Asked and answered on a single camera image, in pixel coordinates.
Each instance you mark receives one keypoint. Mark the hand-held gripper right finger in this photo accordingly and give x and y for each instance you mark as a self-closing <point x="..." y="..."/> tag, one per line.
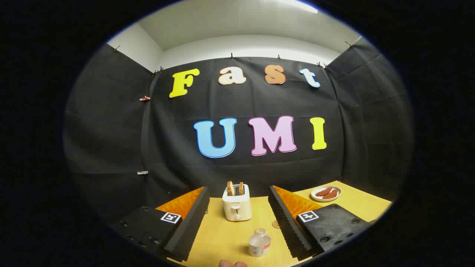
<point x="284" y="222"/>

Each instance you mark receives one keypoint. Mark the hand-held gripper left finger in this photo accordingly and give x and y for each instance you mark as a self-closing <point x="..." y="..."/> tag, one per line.
<point x="191" y="226"/>

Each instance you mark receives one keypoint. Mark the round cork coaster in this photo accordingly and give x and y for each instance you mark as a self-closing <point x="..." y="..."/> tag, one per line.
<point x="275" y="224"/>

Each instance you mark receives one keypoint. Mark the clear plastic juice bottle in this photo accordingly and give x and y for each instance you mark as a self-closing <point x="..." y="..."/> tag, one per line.
<point x="258" y="244"/>

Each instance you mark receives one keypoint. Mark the wooden table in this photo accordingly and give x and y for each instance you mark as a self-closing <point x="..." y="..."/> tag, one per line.
<point x="222" y="237"/>

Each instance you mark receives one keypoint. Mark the small white plate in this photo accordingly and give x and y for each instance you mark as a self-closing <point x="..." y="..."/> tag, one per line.
<point x="314" y="197"/>

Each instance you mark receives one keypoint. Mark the white toaster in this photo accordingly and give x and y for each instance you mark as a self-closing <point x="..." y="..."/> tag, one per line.
<point x="237" y="207"/>

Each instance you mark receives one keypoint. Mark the red sausage piece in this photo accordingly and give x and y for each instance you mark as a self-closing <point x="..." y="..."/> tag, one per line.
<point x="323" y="192"/>
<point x="331" y="194"/>

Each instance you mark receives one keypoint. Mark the toast bread slice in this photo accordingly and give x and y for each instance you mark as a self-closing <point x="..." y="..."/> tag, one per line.
<point x="230" y="188"/>
<point x="241" y="188"/>

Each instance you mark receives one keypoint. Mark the black backdrop cloth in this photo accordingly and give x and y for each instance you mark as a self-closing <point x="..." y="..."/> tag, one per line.
<point x="178" y="122"/>

